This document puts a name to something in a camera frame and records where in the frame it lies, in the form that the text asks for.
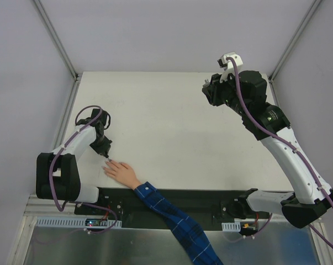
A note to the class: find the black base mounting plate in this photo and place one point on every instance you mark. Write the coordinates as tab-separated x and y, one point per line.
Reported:
209	208

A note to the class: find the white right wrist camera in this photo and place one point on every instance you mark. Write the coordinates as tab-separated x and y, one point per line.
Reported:
229	62

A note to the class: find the white slotted cable duct right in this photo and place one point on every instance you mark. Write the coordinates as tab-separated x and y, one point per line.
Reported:
231	226

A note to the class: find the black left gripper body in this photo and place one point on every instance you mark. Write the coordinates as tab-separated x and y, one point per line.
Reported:
103	149

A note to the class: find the aluminium frame post left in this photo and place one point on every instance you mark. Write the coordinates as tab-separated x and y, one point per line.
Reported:
48	25

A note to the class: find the blue plaid sleeve forearm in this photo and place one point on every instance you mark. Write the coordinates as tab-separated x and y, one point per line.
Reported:
186	230

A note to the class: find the aluminium frame post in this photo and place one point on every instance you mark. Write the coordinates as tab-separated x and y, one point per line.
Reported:
48	25
305	21

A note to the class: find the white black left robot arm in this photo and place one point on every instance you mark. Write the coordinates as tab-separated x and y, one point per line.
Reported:
57	176

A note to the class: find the person's bare hand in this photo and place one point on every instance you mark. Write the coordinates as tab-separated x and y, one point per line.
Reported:
121	173

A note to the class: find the aluminium frame post right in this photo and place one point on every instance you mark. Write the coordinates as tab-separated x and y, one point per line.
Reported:
305	21

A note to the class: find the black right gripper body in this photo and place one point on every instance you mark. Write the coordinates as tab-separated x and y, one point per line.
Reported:
211	92

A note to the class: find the white slotted cable duct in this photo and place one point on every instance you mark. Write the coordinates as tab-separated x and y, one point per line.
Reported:
231	226
66	222

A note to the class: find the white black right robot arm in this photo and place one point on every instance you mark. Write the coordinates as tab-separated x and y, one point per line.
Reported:
312	196

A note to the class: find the white slotted cable duct left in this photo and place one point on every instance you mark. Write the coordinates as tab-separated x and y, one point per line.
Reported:
66	222

